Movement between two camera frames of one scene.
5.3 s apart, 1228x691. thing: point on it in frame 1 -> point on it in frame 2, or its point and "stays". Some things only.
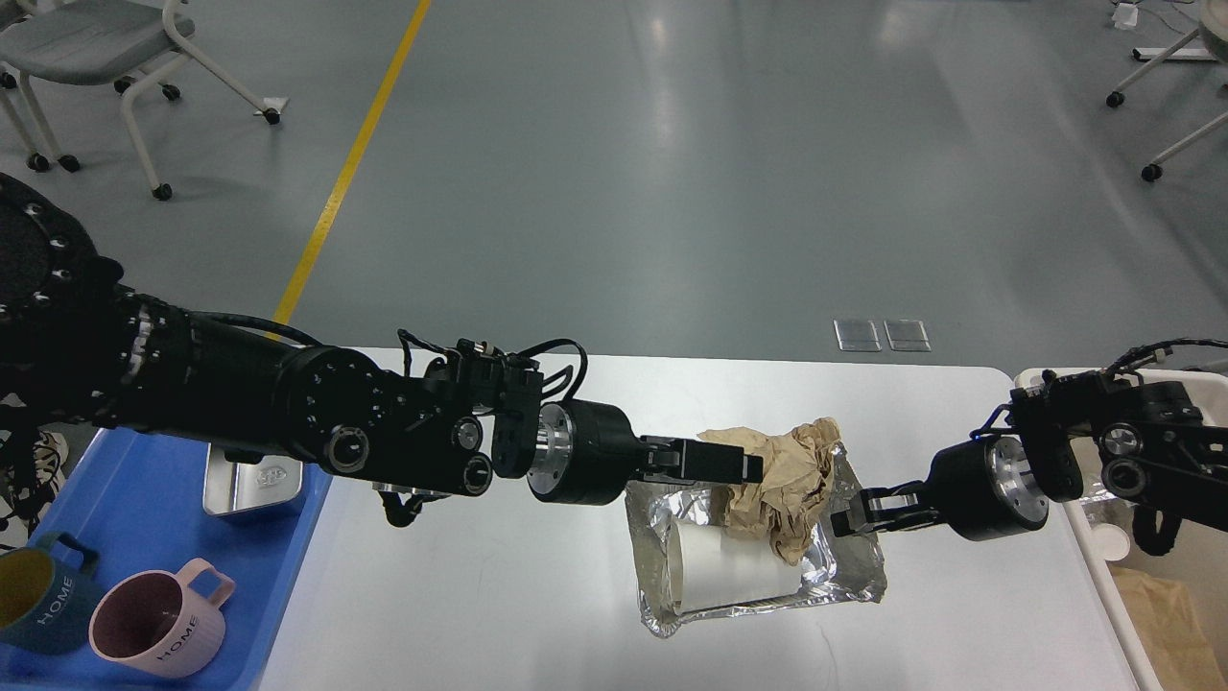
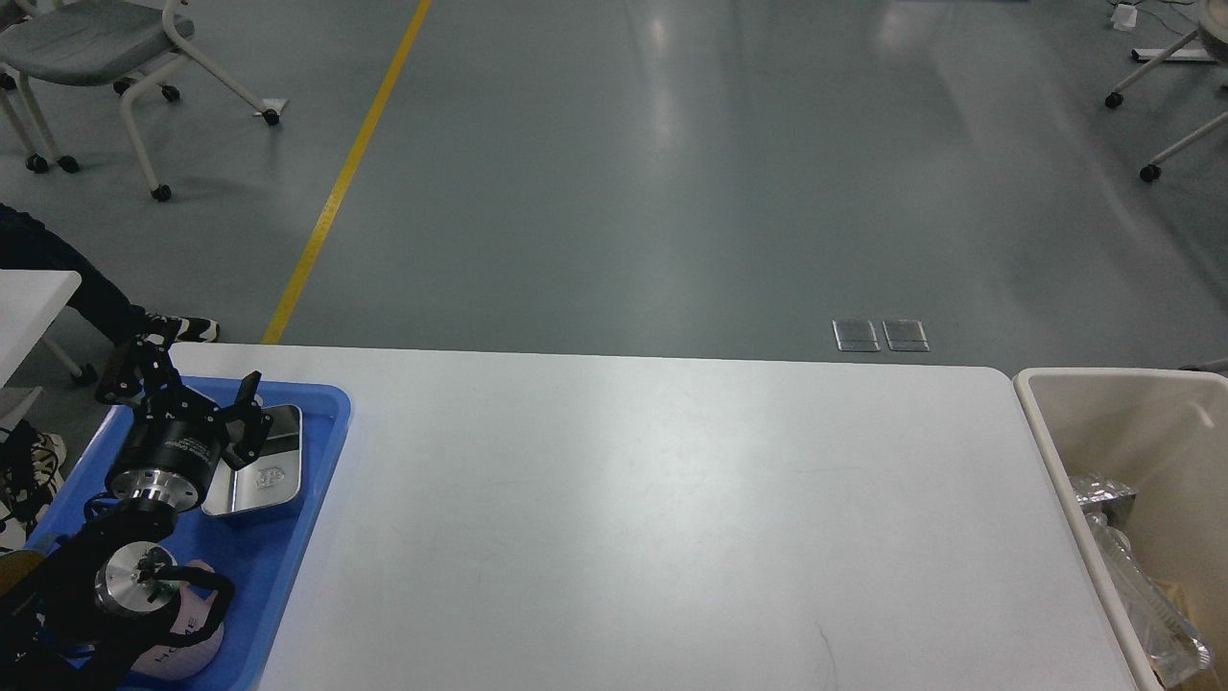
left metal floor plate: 857,335 stays
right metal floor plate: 905,335 stays
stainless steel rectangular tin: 232,487 stays
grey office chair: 105,43 stays
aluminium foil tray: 851,565 -> 1171,650
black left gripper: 589,452 -> 172,448
